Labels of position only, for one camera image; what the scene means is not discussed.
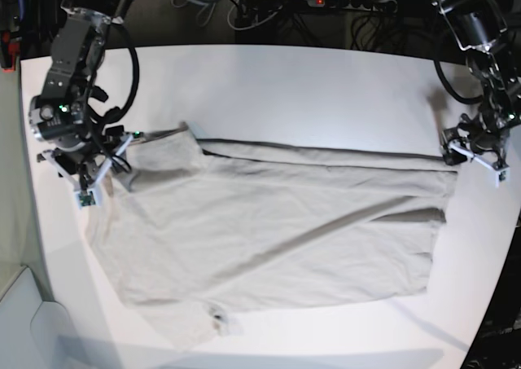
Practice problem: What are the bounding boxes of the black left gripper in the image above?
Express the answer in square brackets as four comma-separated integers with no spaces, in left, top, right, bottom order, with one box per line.
[441,110,520,165]

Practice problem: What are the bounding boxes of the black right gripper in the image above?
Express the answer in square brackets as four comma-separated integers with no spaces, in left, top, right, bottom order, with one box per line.
[28,95,143,187]

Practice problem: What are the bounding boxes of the grey t-shirt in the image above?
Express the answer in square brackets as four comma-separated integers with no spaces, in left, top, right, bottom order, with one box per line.
[85,126,458,351]

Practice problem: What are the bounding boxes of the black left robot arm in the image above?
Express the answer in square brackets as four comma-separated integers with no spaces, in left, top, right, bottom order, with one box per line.
[431,0,520,171]

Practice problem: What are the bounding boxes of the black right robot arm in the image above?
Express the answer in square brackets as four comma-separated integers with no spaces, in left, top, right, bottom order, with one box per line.
[28,0,140,191]

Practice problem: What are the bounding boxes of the red and black clamp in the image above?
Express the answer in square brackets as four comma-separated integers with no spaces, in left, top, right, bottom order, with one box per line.
[0,30,20,72]

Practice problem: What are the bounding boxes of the black power strip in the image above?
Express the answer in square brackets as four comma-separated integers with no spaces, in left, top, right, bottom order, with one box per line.
[307,0,398,14]

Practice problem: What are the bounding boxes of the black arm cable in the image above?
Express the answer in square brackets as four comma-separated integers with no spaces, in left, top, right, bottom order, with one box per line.
[85,22,142,174]

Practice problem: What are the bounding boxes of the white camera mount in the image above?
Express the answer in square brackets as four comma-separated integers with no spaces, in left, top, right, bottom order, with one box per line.
[37,126,144,208]
[448,140,510,187]

